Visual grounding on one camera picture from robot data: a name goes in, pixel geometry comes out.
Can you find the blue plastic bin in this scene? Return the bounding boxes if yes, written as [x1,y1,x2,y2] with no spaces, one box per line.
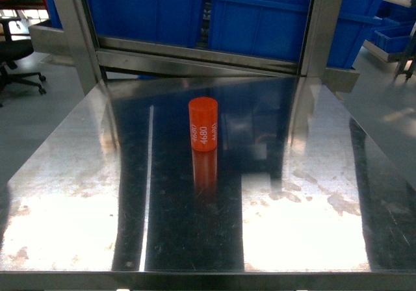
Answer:
[327,0,383,69]
[208,0,310,62]
[87,0,205,47]

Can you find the blue plastic bin left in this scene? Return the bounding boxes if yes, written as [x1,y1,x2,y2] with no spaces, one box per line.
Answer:
[87,0,205,47]

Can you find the small blue bin far right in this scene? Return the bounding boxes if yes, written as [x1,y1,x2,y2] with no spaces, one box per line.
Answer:
[374,25,413,53]

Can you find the blue plastic bin middle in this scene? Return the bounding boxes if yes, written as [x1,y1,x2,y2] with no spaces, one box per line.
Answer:
[208,0,310,62]

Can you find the orange cylindrical capacitor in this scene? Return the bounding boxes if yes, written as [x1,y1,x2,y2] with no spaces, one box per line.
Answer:
[188,97,218,152]

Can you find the blue plastic bin right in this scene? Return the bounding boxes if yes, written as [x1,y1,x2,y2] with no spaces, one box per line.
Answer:
[327,0,383,69]

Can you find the black office chair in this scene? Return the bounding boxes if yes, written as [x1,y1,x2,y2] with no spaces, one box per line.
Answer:
[1,18,47,95]

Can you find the stainless steel rack frame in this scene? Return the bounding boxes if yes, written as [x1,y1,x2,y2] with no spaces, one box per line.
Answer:
[29,0,359,93]

